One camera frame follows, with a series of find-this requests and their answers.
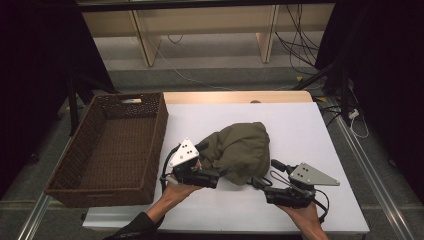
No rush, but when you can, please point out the white table cover sheet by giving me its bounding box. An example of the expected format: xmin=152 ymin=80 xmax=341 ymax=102
xmin=82 ymin=101 xmax=370 ymax=234

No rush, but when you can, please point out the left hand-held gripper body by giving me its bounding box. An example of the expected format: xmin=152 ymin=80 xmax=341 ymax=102
xmin=167 ymin=137 xmax=222 ymax=190

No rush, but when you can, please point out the thin white cable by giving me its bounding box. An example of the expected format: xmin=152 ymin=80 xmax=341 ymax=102
xmin=148 ymin=34 xmax=236 ymax=92

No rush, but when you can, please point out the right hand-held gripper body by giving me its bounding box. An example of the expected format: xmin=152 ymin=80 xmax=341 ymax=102
xmin=263 ymin=161 xmax=341 ymax=209

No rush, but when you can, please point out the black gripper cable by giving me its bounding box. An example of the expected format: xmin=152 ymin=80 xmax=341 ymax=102
xmin=311 ymin=188 xmax=331 ymax=225
xmin=159 ymin=144 xmax=183 ymax=194

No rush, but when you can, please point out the olive green garment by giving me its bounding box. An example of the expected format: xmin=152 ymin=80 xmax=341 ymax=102
xmin=196 ymin=121 xmax=272 ymax=187

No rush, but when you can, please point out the white plug with cable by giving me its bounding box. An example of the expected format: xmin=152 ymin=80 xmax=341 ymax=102
xmin=347 ymin=108 xmax=371 ymax=140

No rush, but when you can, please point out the aluminium floor rail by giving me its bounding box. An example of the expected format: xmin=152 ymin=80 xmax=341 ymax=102
xmin=16 ymin=194 xmax=52 ymax=240
xmin=328 ymin=98 xmax=416 ymax=240

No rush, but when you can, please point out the black metal stand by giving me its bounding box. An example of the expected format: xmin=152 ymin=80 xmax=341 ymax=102
xmin=292 ymin=59 xmax=355 ymax=128
xmin=65 ymin=73 xmax=120 ymax=137

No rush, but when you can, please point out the black curtain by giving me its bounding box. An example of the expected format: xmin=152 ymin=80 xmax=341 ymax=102
xmin=0 ymin=0 xmax=116 ymax=199
xmin=314 ymin=0 xmax=424 ymax=196

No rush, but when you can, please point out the person's left hand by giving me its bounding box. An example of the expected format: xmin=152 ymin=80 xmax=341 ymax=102
xmin=155 ymin=181 xmax=203 ymax=215

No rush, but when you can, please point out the light wooden table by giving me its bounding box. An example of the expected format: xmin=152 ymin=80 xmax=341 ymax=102
xmin=162 ymin=90 xmax=315 ymax=105

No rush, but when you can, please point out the brown wicker basket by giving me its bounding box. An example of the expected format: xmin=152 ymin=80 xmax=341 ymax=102
xmin=44 ymin=92 xmax=170 ymax=209

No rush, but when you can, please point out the light wooden cabinet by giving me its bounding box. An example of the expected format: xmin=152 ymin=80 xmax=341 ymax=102
xmin=81 ymin=3 xmax=336 ymax=68

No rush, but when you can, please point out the person's right hand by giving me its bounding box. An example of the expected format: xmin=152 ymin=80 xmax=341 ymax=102
xmin=277 ymin=202 xmax=323 ymax=232

